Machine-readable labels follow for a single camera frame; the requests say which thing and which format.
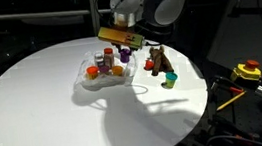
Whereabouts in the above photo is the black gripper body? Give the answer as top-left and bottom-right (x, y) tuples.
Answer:
(114, 39), (135, 53)

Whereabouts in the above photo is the purple dough tub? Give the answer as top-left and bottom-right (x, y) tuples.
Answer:
(118, 47), (134, 65)

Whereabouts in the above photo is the brown spice jar red lid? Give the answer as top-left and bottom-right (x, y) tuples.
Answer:
(102, 46), (117, 70)

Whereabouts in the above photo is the dough tub yellow lid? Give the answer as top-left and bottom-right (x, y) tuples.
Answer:
(111, 64), (126, 78)

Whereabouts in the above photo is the silver cap jar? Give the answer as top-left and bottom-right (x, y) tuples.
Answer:
(93, 51), (106, 68)

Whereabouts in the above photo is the dough tub red-orange lid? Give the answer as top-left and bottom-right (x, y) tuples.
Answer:
(85, 65), (101, 81)

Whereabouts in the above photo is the brown plush moose toy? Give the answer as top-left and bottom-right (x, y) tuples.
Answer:
(147, 43), (176, 78)

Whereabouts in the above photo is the dough tub teal lid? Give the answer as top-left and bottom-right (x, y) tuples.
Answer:
(163, 70), (180, 91)

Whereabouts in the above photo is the yellow pencil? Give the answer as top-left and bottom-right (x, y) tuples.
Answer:
(213, 90), (249, 113)

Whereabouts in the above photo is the horizontal metal railing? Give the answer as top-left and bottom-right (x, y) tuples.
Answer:
(0, 0), (111, 27)

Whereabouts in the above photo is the yellow emergency stop red button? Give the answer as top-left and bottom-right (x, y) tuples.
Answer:
(228, 58), (262, 86)

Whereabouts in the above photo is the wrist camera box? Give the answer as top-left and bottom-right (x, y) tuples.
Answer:
(96, 21), (147, 57)

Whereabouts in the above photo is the grey metal post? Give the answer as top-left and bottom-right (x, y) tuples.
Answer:
(88, 0), (104, 38)

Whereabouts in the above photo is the black clamp orange handle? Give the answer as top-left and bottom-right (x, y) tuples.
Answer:
(209, 72), (246, 98)

